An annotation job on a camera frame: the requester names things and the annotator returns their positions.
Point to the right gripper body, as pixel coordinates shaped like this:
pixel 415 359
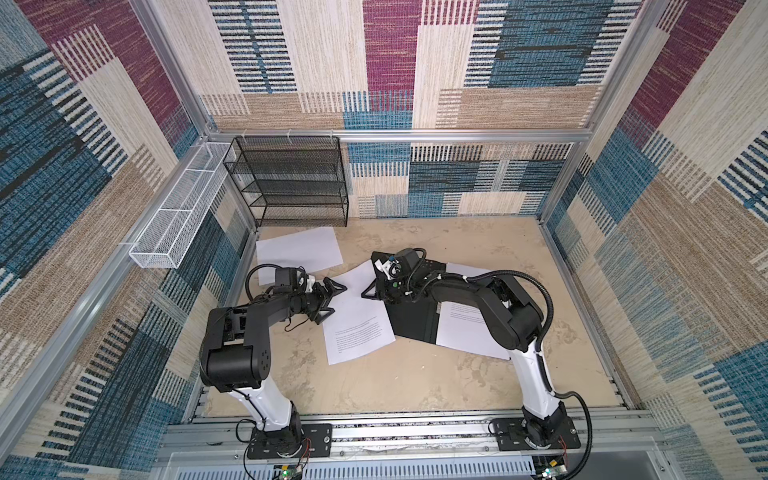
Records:
pixel 392 290

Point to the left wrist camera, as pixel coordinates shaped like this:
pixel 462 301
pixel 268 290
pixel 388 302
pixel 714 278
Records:
pixel 304 282

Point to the white wire mesh basket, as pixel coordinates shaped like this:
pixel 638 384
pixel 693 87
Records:
pixel 166 239

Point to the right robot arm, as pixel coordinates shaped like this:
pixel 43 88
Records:
pixel 515 310

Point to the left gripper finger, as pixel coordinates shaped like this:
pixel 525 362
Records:
pixel 333 287
pixel 319 316

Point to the black wire mesh shelf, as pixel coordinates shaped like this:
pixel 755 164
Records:
pixel 290 181

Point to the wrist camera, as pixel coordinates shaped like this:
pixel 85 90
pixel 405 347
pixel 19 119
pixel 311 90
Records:
pixel 304 282
pixel 394 267

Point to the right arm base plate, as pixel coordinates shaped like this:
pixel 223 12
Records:
pixel 521 434

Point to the white paper sheet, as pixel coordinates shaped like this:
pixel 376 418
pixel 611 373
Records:
pixel 358 326

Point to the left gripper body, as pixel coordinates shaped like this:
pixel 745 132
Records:
pixel 299 299

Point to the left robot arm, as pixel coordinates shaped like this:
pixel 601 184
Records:
pixel 235 355

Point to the orange black file folder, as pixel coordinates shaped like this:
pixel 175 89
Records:
pixel 417 321

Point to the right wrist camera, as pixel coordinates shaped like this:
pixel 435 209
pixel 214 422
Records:
pixel 394 267

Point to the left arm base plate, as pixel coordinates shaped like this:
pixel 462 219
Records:
pixel 309 441

